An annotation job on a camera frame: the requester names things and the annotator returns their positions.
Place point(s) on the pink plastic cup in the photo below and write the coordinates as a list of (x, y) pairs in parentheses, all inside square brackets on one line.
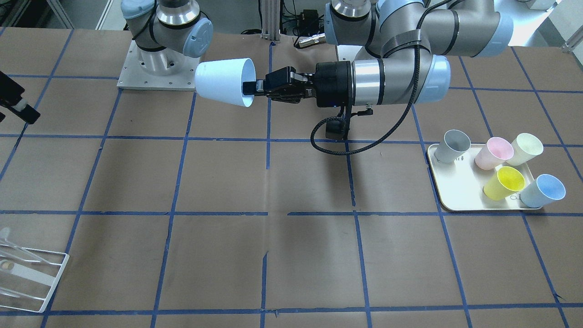
[(495, 152)]

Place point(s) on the aluminium frame post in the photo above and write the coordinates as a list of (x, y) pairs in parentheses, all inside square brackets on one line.
[(270, 15)]

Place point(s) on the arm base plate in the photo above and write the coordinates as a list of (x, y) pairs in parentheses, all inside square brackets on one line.
[(347, 52), (132, 77)]

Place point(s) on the yellow plastic cup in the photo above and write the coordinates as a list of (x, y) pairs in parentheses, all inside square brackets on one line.
[(505, 182)]

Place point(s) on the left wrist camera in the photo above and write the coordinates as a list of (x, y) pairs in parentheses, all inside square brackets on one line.
[(338, 129)]

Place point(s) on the cream plastic cup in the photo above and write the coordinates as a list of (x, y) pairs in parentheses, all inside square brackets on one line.
[(526, 146)]

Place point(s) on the white wire cup rack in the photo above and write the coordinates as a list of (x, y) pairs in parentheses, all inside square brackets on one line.
[(28, 276)]

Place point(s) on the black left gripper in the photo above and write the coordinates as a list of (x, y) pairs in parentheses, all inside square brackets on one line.
[(332, 84)]

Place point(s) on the cream plastic tray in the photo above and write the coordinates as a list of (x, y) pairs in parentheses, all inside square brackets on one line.
[(460, 183)]

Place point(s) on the grey plastic cup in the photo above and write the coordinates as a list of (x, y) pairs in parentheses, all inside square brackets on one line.
[(453, 145)]

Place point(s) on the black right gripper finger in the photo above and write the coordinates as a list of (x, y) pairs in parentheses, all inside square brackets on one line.
[(11, 97)]

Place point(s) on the silver metal connector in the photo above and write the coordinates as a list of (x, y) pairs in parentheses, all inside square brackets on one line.
[(309, 41)]

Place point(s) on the light blue plastic cup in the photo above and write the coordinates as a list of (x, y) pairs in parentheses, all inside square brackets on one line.
[(222, 80)]

